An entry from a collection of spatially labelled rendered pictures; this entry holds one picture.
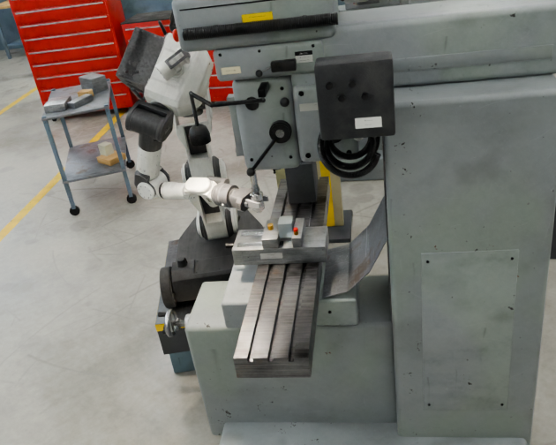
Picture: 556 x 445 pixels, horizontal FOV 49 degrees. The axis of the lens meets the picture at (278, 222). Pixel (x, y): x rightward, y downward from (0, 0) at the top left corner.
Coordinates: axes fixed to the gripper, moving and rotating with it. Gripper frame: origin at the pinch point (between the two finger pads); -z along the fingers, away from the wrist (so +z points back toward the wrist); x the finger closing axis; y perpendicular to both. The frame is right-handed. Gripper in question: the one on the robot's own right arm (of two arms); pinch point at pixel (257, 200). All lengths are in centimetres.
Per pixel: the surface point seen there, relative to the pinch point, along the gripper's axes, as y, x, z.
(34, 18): -2, 272, 473
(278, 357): 22, -48, -36
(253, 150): -26.1, -10.9, -10.3
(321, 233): 15.4, 9.8, -20.1
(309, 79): -48, -3, -29
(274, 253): 17.9, -5.6, -8.1
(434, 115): -38, 1, -67
